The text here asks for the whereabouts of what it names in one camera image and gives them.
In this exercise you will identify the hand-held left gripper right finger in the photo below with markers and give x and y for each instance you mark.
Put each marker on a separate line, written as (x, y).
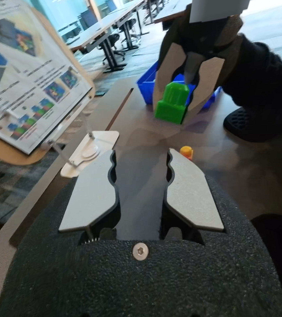
(195, 198)

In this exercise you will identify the blue plastic storage bin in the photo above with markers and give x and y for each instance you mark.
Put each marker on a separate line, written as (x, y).
(146, 91)

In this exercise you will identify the black office chair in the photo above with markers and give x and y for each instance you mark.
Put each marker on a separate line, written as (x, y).
(112, 42)

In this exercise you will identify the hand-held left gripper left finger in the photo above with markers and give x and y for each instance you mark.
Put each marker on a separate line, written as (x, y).
(89, 198)

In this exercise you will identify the green two-stud mega block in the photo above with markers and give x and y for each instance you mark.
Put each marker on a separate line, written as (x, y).
(173, 104)

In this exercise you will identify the yellow mega block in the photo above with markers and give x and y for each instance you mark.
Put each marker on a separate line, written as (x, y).
(186, 153)

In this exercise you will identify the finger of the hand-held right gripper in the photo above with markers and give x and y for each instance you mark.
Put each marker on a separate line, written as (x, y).
(166, 64)
(207, 79)

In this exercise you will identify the wooden background desk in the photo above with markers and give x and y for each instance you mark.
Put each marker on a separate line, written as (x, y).
(106, 25)

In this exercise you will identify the black honeycomb rubber pad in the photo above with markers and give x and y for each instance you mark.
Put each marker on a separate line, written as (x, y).
(250, 126)

